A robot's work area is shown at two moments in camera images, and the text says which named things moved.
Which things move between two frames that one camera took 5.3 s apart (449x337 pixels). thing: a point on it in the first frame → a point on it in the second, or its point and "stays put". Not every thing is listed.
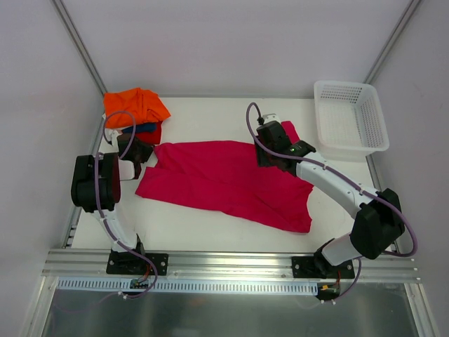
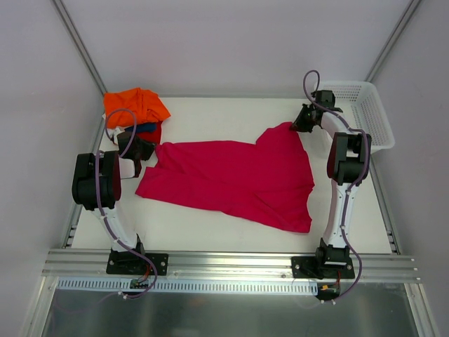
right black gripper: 264,159 → 303,119
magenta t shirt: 224,179 stays put
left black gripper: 144,153 stays put
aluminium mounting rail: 92,265 stays put
